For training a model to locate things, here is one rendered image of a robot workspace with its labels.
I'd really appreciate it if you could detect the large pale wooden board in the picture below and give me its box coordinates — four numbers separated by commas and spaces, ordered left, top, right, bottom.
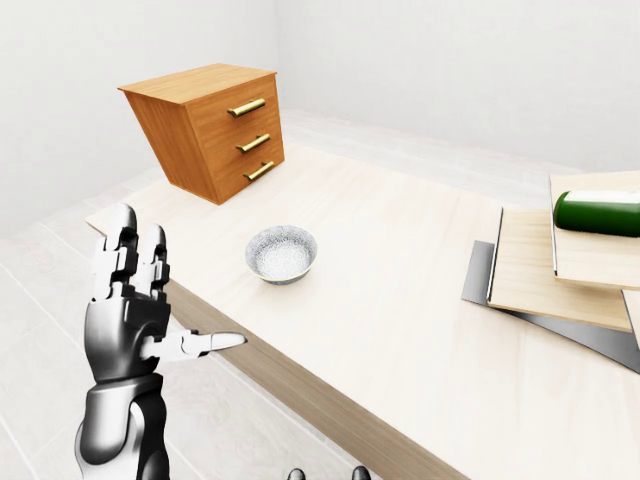
487, 207, 634, 334

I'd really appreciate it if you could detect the large wooden drawer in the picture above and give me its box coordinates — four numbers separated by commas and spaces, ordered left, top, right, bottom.
182, 76, 282, 142

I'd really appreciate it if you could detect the patterned white bowl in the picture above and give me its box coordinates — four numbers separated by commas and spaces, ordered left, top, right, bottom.
244, 224, 319, 287

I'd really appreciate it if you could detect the short brass drawer handle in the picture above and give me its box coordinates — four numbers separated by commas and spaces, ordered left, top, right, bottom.
242, 160, 276, 182

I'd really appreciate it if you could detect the medium wooden drawer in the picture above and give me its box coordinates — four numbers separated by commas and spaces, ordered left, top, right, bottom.
198, 118, 285, 174

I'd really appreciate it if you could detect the long brass drawer handle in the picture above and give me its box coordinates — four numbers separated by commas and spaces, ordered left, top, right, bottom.
226, 98, 267, 119

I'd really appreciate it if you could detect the medium brass drawer handle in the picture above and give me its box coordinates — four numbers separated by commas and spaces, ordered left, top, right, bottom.
235, 133, 272, 155

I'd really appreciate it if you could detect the wooden cabinet with drawers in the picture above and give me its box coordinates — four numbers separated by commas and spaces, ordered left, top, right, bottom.
117, 62, 286, 206

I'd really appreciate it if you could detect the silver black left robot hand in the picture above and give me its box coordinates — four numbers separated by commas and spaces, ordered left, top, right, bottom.
83, 202, 249, 385

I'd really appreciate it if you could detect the small pale wooden board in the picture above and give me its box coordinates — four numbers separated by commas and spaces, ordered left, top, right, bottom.
548, 170, 640, 292

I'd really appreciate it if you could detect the small wooden drawer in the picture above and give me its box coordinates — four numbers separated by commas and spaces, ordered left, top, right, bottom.
208, 145, 286, 205

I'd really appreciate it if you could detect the green wine bottle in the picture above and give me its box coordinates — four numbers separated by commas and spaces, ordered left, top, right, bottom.
552, 189, 640, 236

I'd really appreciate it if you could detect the grey metal plate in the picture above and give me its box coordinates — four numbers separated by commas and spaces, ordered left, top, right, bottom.
460, 239, 640, 374

